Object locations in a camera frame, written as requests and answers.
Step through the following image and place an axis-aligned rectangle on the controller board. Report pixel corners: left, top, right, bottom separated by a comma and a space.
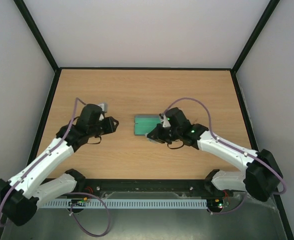
67, 197, 91, 207
207, 198, 230, 210

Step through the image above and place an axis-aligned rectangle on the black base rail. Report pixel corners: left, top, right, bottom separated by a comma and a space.
73, 179, 234, 199

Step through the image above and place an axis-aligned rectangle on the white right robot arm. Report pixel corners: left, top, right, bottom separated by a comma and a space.
146, 107, 282, 202

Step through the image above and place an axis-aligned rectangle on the black frame post right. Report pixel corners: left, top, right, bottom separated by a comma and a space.
231, 0, 280, 75

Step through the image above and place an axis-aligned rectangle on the light blue cleaning cloth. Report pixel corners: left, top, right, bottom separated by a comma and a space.
148, 138, 160, 144

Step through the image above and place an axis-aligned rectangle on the grey green glasses case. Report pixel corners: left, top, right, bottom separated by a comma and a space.
134, 114, 161, 136

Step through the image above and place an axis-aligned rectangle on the black frame post left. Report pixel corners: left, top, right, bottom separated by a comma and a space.
13, 0, 59, 72

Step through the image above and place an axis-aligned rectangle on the black frame post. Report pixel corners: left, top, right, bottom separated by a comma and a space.
231, 0, 280, 75
13, 0, 59, 72

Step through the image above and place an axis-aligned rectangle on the left controller board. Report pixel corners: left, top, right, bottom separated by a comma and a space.
67, 197, 91, 207

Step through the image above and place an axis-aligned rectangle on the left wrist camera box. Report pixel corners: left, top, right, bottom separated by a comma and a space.
98, 102, 109, 113

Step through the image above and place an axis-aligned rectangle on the light blue slotted cable duct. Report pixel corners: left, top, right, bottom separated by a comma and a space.
42, 198, 207, 210

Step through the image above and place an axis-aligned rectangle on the right controller board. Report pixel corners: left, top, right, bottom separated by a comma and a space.
207, 198, 230, 210

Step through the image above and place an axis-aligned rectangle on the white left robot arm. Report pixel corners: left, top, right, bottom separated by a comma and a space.
0, 102, 119, 227

